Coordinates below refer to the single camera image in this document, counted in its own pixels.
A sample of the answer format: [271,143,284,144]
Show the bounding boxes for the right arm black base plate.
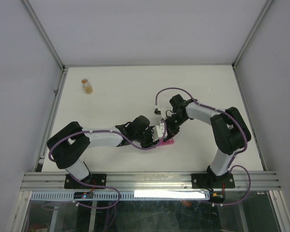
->
[191,172,235,191]

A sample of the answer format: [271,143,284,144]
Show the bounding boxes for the clear bottle yellow capsules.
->
[82,81,93,94]

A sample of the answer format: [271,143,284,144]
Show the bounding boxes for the aluminium frame post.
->
[232,0,275,70]
[20,0,65,70]

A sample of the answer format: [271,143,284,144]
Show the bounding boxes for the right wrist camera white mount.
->
[154,105,166,116]

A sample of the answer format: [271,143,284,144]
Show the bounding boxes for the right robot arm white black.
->
[164,94,251,191]

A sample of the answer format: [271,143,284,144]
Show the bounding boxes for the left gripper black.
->
[134,126,160,149]

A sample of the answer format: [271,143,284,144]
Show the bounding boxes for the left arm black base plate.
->
[64,174,107,189]

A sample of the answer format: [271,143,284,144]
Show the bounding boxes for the grey slotted cable duct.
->
[31,190,210,201]

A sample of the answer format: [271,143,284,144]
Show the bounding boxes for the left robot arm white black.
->
[47,116,167,188]

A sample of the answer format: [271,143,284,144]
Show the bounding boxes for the right aluminium frame post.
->
[232,0,275,70]

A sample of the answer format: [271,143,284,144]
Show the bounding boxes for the aluminium mounting rail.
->
[20,169,281,192]

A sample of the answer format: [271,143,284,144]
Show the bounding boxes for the left aluminium frame post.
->
[20,0,65,70]

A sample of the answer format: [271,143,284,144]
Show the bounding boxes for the pink weekly pill organizer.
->
[159,138,174,146]

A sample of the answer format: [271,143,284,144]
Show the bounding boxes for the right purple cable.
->
[154,87,252,207]

